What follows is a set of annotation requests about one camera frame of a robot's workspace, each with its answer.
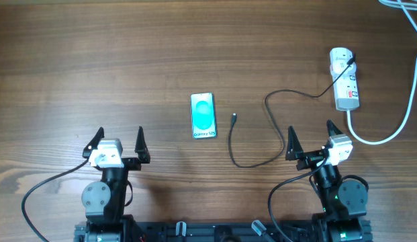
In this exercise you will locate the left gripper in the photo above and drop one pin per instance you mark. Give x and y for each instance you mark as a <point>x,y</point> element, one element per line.
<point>131,164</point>

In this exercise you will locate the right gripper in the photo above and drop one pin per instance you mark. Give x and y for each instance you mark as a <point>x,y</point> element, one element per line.
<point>295,152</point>

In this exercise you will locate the Samsung Galaxy smartphone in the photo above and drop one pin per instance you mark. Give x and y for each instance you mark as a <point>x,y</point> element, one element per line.
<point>203,116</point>

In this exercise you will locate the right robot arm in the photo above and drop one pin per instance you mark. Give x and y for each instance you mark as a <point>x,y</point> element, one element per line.
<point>343,198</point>

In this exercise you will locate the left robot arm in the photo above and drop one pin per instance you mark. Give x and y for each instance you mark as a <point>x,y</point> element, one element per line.
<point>105,200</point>

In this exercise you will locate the white USB charger plug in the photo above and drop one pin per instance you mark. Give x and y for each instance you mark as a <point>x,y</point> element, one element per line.
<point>342,66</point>

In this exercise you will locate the white power strip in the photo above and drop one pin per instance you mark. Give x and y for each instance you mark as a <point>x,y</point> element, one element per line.
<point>346,93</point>

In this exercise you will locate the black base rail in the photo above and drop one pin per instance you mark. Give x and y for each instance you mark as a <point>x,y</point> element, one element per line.
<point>296,230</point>

